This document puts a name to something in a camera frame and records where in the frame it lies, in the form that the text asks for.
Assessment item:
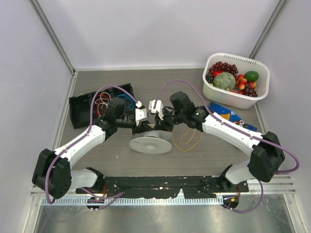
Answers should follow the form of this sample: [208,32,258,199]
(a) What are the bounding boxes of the dark purple grape bunch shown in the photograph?
[242,83,258,97]

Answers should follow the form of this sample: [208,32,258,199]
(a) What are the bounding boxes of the black compartment cable box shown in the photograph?
[69,83,135,129]

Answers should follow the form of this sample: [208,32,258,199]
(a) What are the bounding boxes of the white slotted cable duct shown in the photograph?
[54,196,223,206]

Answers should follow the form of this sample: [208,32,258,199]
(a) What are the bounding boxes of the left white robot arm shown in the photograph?
[32,98,148,204]

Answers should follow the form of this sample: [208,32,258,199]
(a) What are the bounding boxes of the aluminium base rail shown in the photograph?
[247,174,296,194]

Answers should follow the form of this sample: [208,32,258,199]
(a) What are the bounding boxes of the blue chips bag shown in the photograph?
[208,101,257,132]

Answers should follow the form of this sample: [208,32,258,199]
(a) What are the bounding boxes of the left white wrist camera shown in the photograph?
[135,101,148,126]

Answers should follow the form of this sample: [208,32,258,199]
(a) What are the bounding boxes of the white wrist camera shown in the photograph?
[149,100,164,120]
[135,101,148,126]

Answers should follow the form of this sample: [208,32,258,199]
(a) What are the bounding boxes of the green lime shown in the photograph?
[244,71,259,82]

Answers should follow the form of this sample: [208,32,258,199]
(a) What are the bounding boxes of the red yellow peach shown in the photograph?
[248,82,257,89]

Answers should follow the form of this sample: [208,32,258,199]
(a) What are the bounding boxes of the dark red grape bunch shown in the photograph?
[207,61,239,76]

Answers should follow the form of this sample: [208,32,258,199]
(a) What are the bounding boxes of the aluminium frame post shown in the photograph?
[249,0,289,60]
[29,0,75,74]

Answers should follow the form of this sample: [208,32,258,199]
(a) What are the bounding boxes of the red and white cables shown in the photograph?
[93,91,111,117]

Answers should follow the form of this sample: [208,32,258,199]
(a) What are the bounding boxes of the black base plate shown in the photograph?
[86,176,249,199]

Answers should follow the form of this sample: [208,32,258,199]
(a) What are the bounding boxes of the white plastic spool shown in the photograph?
[129,131,172,154]

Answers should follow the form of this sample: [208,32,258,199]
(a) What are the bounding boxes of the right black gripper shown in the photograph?
[154,107,186,133]

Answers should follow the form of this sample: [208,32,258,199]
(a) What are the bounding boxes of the left aluminium frame post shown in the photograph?
[29,0,75,74]

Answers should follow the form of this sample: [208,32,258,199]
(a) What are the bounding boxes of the blue cable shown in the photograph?
[118,93,137,110]

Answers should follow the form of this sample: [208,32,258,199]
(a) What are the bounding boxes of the red strawberry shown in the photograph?
[212,70,222,78]

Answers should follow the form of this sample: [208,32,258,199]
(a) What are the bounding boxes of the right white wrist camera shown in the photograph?
[149,100,164,120]

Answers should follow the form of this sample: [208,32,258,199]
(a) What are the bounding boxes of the white plastic basket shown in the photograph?
[202,52,270,109]

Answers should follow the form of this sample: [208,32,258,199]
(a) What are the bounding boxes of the green melon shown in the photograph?
[213,72,236,91]

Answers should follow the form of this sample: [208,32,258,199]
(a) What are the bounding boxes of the right aluminium frame post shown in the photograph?
[249,0,289,60]

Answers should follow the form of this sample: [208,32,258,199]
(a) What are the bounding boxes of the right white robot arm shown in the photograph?
[149,91,285,192]

